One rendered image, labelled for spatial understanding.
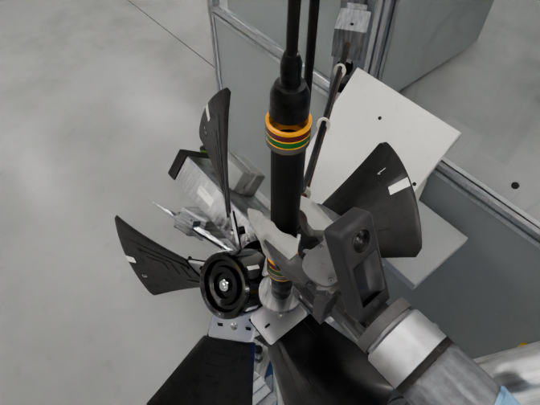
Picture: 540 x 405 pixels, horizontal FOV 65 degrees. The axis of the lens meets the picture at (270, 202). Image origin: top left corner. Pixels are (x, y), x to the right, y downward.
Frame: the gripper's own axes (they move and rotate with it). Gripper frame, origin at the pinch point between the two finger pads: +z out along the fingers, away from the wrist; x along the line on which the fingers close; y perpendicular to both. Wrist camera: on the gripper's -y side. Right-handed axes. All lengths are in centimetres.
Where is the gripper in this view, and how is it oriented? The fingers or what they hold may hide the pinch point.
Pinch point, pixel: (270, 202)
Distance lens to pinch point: 53.2
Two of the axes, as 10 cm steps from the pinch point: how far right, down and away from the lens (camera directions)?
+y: -0.1, 6.1, 8.0
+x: 7.7, -5.0, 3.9
